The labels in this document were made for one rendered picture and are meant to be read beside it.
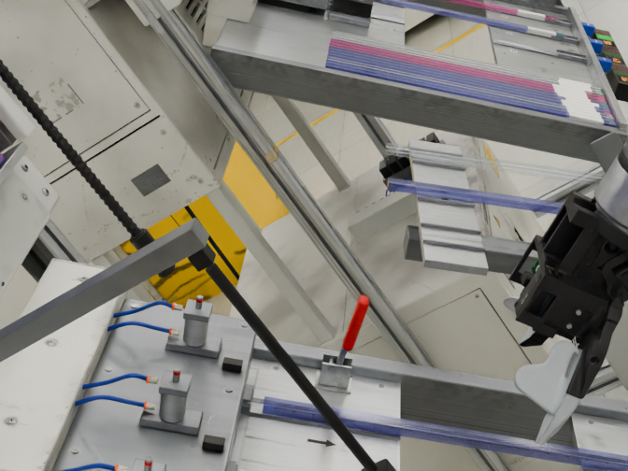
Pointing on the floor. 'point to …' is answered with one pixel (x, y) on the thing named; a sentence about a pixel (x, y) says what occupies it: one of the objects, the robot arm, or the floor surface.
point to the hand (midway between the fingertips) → (535, 395)
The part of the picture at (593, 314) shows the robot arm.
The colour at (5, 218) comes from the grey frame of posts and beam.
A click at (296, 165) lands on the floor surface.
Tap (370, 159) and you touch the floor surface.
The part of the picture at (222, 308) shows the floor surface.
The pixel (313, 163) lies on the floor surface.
